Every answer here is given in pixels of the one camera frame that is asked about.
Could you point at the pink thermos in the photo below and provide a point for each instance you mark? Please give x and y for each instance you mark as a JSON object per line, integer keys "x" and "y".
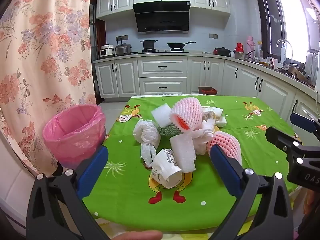
{"x": 250, "y": 43}

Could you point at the person's left hand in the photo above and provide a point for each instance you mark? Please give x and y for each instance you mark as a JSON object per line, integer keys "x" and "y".
{"x": 140, "y": 236}

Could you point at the steel bowl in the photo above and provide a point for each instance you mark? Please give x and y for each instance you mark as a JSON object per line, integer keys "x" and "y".
{"x": 242, "y": 55}

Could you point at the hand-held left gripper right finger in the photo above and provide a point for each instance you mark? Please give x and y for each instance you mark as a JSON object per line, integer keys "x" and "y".
{"x": 226, "y": 172}

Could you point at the brown glass door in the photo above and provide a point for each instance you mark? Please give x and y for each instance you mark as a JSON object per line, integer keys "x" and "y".
{"x": 100, "y": 45}

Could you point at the pink bag-lined trash bin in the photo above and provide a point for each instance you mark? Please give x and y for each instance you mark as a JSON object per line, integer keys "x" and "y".
{"x": 75, "y": 140}

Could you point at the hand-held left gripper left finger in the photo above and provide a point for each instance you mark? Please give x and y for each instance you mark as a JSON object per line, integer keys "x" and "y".
{"x": 91, "y": 172}

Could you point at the small pink foam fruit net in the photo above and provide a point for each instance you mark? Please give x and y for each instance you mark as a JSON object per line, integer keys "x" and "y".
{"x": 227, "y": 142}

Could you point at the floral curtain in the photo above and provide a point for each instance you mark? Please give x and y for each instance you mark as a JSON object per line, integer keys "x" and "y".
{"x": 45, "y": 55}

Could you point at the white countertop appliance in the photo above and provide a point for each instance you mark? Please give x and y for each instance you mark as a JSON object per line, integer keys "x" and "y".
{"x": 312, "y": 63}

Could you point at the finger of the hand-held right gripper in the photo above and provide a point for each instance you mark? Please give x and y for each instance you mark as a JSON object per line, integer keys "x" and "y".
{"x": 282, "y": 140}
{"x": 303, "y": 123}

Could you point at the green white striped wrapper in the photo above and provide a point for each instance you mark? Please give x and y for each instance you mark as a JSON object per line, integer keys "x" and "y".
{"x": 168, "y": 130}

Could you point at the dark red floor bin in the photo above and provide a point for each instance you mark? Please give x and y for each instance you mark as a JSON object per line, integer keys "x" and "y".
{"x": 207, "y": 90}

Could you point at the black wok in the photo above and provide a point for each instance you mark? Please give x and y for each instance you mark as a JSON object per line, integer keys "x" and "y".
{"x": 176, "y": 45}

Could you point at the steel faucet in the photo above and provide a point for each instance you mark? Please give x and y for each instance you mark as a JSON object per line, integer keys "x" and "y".
{"x": 291, "y": 53}

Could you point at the black range hood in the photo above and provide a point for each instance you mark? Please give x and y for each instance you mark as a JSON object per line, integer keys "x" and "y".
{"x": 162, "y": 17}

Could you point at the wall power socket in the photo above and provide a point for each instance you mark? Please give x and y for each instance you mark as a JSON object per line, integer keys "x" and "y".
{"x": 122, "y": 38}
{"x": 213, "y": 36}

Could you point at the clear bottle yellow cap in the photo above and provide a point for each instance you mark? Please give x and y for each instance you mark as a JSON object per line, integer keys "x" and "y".
{"x": 259, "y": 51}

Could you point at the red and black pot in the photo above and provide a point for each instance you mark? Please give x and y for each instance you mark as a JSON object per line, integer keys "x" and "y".
{"x": 222, "y": 52}

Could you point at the kitchen window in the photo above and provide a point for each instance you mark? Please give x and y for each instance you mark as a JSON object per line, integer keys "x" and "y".
{"x": 292, "y": 17}

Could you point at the white bundle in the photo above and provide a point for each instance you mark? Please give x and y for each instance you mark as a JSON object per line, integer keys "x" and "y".
{"x": 221, "y": 121}
{"x": 212, "y": 109}

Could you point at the white knotted plastic bag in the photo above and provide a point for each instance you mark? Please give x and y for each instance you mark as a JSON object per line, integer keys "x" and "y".
{"x": 147, "y": 132}

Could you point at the black stockpot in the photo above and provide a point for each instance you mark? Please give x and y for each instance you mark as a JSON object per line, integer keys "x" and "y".
{"x": 149, "y": 45}

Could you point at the white foam block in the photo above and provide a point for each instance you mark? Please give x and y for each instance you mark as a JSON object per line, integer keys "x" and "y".
{"x": 183, "y": 152}
{"x": 161, "y": 115}

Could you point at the green printed tablecloth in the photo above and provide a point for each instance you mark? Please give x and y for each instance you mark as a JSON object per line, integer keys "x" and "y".
{"x": 130, "y": 180}

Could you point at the white rice cooker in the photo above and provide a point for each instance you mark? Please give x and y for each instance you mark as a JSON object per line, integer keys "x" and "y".
{"x": 107, "y": 51}

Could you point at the white lower cabinets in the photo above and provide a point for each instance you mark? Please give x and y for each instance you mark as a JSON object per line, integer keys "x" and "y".
{"x": 162, "y": 67}

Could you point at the large pink foam fruit net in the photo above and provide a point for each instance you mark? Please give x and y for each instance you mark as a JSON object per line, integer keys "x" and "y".
{"x": 187, "y": 110}

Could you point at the printed white paper cup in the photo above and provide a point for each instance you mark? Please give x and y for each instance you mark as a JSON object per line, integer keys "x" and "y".
{"x": 162, "y": 170}

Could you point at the white plastic wrap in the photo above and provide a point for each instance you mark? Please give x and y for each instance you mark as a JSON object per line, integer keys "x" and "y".
{"x": 203, "y": 142}

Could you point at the red thermos jug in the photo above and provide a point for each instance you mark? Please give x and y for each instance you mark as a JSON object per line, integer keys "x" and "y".
{"x": 240, "y": 47}

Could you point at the white bottle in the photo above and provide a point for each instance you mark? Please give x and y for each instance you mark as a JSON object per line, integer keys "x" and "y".
{"x": 283, "y": 54}

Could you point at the steel pressure cooker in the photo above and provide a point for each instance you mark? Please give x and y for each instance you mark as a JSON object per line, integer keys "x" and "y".
{"x": 123, "y": 49}

